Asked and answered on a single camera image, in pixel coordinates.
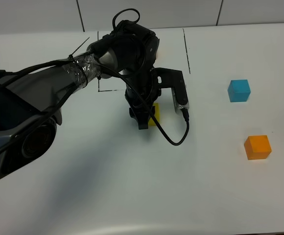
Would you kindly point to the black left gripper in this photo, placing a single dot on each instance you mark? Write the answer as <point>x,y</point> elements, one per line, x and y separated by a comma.
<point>146,83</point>

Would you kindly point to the yellow cube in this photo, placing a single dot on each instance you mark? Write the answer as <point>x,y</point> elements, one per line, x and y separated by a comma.
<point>156,113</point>

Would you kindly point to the blue cube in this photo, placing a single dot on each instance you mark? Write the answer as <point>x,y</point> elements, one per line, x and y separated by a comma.
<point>239,90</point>

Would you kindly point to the orange cube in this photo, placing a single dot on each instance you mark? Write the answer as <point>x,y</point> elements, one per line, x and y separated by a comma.
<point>257,147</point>

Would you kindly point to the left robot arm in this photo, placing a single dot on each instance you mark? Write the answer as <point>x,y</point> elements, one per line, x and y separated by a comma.
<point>31,99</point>

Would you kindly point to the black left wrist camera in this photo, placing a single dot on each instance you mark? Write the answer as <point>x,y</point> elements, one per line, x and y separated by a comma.
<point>173,79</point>

